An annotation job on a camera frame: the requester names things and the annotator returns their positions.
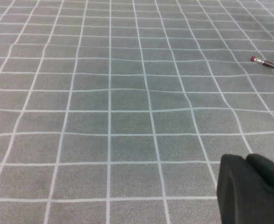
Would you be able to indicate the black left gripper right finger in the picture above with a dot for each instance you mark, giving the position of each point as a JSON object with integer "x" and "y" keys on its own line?
{"x": 269, "y": 172}

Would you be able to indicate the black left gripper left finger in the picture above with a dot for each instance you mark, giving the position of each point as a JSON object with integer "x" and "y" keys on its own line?
{"x": 244, "y": 200}

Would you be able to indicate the red pencil with eraser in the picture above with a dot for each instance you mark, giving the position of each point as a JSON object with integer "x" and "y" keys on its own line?
{"x": 269, "y": 64}

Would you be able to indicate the grey white-checked tablecloth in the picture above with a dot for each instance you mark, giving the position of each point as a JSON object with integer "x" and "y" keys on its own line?
{"x": 104, "y": 105}

